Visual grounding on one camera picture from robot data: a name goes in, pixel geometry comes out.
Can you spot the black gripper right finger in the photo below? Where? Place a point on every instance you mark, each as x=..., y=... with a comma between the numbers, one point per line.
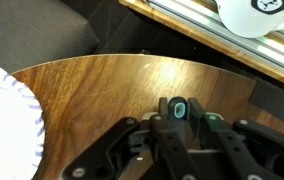
x=228, y=146

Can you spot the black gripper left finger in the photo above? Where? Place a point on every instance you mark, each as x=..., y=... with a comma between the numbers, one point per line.
x=168, y=146

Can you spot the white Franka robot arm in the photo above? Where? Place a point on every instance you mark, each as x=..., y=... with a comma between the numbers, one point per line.
x=248, y=20

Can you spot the black rectangular floor pad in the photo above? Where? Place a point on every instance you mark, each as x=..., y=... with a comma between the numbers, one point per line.
x=272, y=100

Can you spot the wooden platform with aluminium rails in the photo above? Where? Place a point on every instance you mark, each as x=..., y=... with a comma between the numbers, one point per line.
x=195, y=26

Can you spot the white purple-patterned round object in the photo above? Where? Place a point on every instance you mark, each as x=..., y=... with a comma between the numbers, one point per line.
x=5, y=126

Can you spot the dark grey chair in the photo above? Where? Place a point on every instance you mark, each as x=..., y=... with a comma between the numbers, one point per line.
x=32, y=33

